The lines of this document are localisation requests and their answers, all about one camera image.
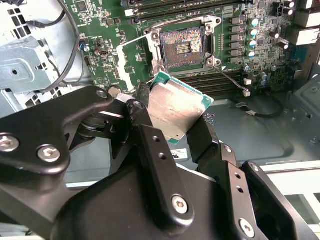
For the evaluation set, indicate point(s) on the metal socket cover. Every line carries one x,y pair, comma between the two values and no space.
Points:
124,66

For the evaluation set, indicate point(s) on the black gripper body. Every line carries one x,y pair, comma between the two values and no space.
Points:
120,205

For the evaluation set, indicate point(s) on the silver green CPU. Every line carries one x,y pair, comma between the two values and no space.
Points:
175,107

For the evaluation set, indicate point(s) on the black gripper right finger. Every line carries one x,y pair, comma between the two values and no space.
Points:
235,205

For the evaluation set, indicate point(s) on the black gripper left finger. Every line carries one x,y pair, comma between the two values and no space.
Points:
45,120

